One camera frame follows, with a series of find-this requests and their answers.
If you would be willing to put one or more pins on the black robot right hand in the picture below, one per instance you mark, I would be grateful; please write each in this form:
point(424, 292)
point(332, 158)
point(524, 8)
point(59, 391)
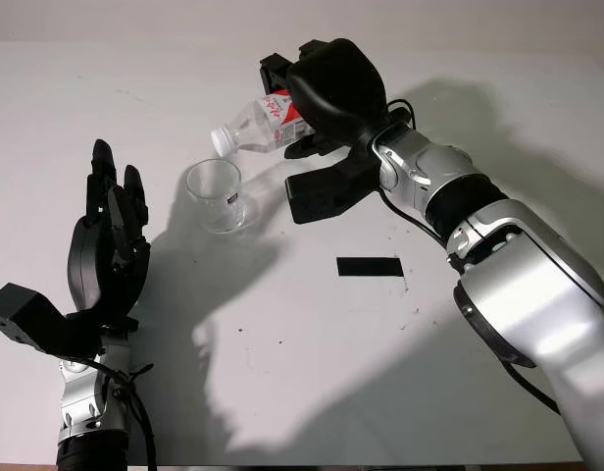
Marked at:
point(336, 93)

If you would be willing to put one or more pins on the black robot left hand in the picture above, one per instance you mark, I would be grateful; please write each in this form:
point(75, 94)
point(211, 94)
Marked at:
point(86, 265)

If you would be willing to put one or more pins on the clear water bottle red label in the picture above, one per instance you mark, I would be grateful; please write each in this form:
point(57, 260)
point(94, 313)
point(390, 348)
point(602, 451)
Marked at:
point(248, 127)

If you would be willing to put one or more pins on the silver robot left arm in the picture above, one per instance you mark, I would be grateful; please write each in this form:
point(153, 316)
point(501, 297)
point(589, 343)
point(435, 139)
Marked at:
point(86, 402)

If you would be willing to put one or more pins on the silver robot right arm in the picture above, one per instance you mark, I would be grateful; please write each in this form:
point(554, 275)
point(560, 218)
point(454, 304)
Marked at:
point(518, 275)

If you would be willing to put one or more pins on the clear glass cup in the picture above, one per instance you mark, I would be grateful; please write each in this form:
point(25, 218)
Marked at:
point(218, 196)

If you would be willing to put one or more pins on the black tape rectangle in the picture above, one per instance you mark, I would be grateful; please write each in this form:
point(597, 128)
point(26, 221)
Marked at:
point(370, 267)

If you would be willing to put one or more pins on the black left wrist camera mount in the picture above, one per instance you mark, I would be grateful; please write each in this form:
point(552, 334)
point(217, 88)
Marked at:
point(22, 314)

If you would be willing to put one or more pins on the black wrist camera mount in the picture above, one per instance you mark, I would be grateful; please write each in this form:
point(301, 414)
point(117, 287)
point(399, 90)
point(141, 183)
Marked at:
point(22, 314)
point(317, 196)

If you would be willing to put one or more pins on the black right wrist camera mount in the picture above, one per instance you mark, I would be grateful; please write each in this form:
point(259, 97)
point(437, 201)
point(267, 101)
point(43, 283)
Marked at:
point(317, 196)

